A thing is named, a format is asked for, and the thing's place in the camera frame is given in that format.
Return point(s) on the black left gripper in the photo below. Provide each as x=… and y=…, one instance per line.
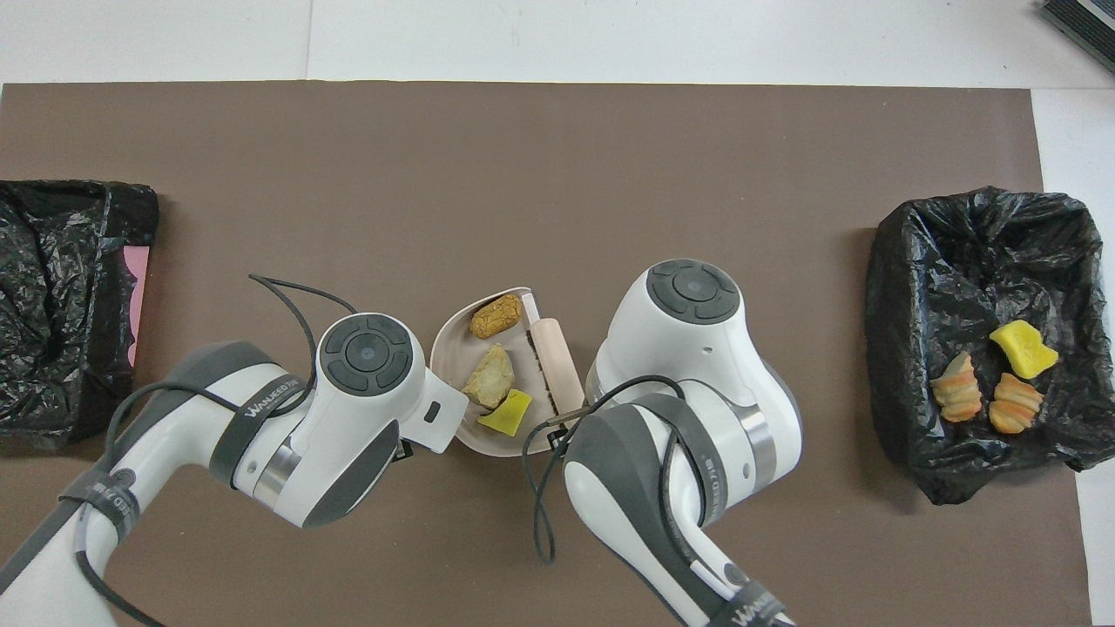
x=405, y=450

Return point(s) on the brown bread chunk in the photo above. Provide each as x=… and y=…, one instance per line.
x=496, y=316

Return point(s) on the toy croissant piece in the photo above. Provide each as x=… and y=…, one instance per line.
x=956, y=392
x=1016, y=405

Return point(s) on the beige brush black bristles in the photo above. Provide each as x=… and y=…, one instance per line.
x=557, y=366

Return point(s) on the pink bin with black bag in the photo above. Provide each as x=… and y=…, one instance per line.
x=61, y=305

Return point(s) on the brown table mat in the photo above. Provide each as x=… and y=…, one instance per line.
x=523, y=131

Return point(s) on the dark ribbed object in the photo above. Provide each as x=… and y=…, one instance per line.
x=1084, y=26

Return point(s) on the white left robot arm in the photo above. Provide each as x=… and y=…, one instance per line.
x=348, y=409

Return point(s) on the small yellow sponge wedge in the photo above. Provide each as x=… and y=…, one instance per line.
x=507, y=414

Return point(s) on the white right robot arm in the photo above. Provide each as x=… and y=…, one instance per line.
x=688, y=348

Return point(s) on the beige plastic dustpan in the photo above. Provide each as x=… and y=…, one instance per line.
x=453, y=348

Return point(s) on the yellow sponge chunk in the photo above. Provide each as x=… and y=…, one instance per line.
x=1026, y=348

